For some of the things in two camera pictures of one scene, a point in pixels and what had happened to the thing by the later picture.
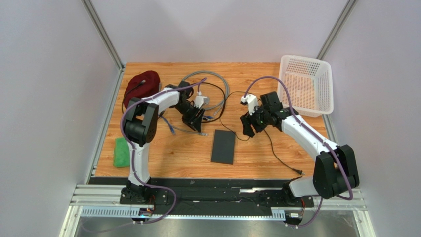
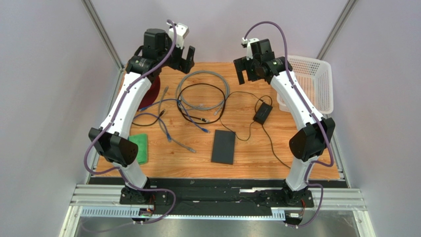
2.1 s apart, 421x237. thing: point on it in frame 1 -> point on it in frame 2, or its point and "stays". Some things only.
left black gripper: [197, 123] -> [182, 64]
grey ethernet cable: [185, 130] -> [163, 130]
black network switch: [223, 147] stays
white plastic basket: [309, 81] stays
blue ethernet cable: [171, 128] -> [168, 136]
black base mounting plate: [213, 197] stays
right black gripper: [251, 120] -> [245, 65]
